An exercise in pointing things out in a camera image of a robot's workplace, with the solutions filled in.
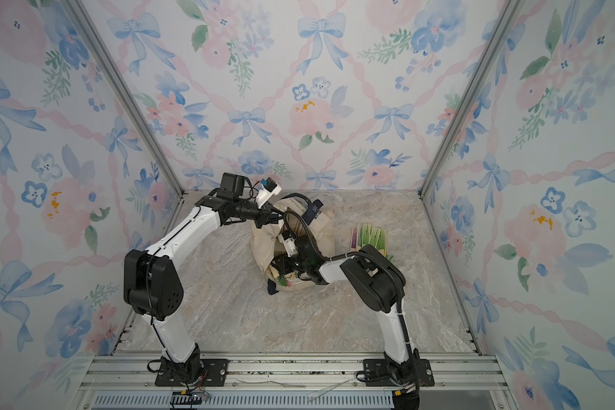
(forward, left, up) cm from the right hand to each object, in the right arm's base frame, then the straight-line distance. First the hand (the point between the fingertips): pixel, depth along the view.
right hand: (273, 261), depth 94 cm
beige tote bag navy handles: (0, +1, +10) cm, 10 cm away
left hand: (+7, -6, +19) cm, 21 cm away
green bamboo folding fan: (+13, -39, -2) cm, 41 cm away
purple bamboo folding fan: (+12, -31, -3) cm, 33 cm away
